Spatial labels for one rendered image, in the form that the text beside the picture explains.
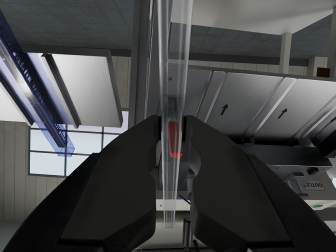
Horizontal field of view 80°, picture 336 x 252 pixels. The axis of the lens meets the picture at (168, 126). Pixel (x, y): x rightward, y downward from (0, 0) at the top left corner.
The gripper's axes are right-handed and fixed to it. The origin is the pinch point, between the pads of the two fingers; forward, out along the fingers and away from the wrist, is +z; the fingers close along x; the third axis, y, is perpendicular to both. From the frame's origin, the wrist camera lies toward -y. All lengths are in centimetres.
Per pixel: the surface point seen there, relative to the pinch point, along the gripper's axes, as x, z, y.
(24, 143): -260, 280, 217
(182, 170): 2.5, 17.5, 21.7
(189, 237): 3.5, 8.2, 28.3
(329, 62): 58, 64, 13
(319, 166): 29.9, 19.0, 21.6
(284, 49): 56, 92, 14
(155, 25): -1.8, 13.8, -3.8
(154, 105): -2.5, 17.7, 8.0
